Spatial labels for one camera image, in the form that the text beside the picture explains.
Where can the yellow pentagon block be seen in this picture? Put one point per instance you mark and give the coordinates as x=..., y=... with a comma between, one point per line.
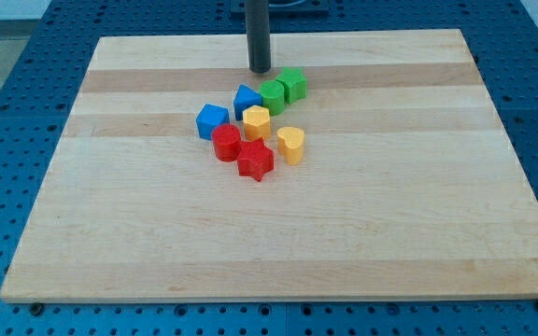
x=257, y=123

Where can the red star block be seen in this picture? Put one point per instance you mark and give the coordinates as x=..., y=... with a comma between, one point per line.
x=255, y=159

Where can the green star block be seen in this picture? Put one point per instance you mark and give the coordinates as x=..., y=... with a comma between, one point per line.
x=294, y=82

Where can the red cylinder block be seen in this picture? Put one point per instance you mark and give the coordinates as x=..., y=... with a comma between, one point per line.
x=226, y=140

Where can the blue cube block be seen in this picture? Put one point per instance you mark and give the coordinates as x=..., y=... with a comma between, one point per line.
x=210, y=117

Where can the blue triangle block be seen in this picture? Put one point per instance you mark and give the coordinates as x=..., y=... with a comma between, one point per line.
x=245, y=97

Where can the yellow heart block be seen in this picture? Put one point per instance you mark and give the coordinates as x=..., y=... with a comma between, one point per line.
x=290, y=144

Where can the green cylinder block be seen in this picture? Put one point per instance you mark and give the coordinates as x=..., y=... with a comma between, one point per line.
x=272, y=93

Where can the light wooden board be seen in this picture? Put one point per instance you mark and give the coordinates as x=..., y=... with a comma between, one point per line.
x=409, y=188

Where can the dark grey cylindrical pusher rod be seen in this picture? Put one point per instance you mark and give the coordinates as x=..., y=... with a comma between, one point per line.
x=258, y=35

